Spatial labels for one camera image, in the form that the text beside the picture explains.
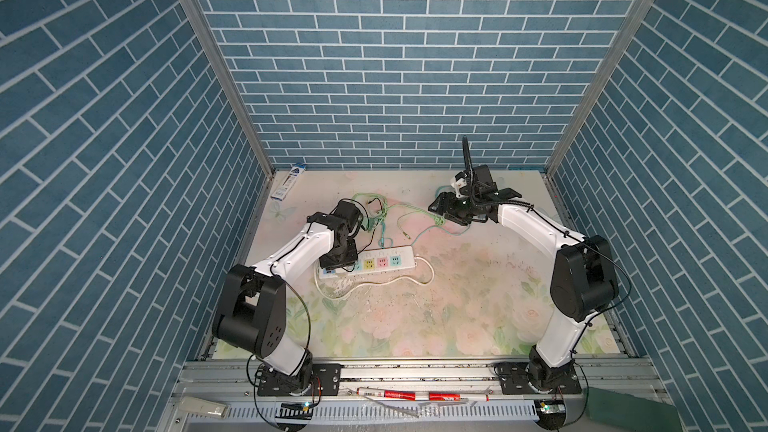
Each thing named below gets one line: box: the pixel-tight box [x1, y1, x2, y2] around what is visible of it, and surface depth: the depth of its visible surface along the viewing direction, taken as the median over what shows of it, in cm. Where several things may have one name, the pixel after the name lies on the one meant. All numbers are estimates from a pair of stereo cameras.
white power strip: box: [318, 245, 417, 279], surface depth 93 cm
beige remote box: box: [178, 396, 229, 419], surface depth 69 cm
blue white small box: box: [270, 162, 307, 202], surface depth 118 cm
